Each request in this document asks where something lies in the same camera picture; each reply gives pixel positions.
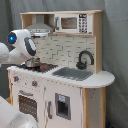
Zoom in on grey toy sink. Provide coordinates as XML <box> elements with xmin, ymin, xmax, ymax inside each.
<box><xmin>52</xmin><ymin>67</ymin><xmax>92</xmax><ymax>81</ymax></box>

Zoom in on right red stove knob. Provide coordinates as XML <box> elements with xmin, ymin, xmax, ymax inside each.
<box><xmin>32</xmin><ymin>81</ymin><xmax>38</xmax><ymax>87</ymax></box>

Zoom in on red stove knob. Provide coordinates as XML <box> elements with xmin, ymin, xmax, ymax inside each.
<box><xmin>32</xmin><ymin>81</ymin><xmax>38</xmax><ymax>87</ymax></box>
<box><xmin>13</xmin><ymin>76</ymin><xmax>19</xmax><ymax>82</ymax></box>

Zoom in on white cabinet door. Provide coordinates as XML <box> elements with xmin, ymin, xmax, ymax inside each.
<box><xmin>45</xmin><ymin>81</ymin><xmax>81</xmax><ymax>128</ymax></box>

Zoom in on grey range hood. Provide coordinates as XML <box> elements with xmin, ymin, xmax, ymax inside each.
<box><xmin>27</xmin><ymin>15</ymin><xmax>54</xmax><ymax>33</ymax></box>

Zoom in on silver metal pot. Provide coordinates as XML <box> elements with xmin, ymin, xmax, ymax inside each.
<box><xmin>25</xmin><ymin>57</ymin><xmax>40</xmax><ymax>67</ymax></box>

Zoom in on black toy stovetop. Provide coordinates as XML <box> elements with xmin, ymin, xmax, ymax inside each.
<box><xmin>20</xmin><ymin>63</ymin><xmax>56</xmax><ymax>72</ymax></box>

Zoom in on left red stove knob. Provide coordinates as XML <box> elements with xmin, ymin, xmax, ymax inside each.
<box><xmin>13</xmin><ymin>76</ymin><xmax>19</xmax><ymax>82</ymax></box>

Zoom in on wooden toy kitchen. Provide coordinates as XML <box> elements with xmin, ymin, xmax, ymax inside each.
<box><xmin>8</xmin><ymin>10</ymin><xmax>115</xmax><ymax>128</ymax></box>

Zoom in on black toy faucet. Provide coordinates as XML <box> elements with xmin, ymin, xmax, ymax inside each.
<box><xmin>76</xmin><ymin>50</ymin><xmax>94</xmax><ymax>70</ymax></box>

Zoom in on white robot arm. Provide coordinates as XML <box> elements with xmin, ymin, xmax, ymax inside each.
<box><xmin>0</xmin><ymin>29</ymin><xmax>38</xmax><ymax>128</ymax></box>

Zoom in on white oven door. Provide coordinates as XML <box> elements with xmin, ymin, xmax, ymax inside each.
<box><xmin>12</xmin><ymin>87</ymin><xmax>44</xmax><ymax>128</ymax></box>

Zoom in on white toy microwave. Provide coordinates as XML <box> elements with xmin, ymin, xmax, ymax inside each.
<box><xmin>55</xmin><ymin>14</ymin><xmax>92</xmax><ymax>33</ymax></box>

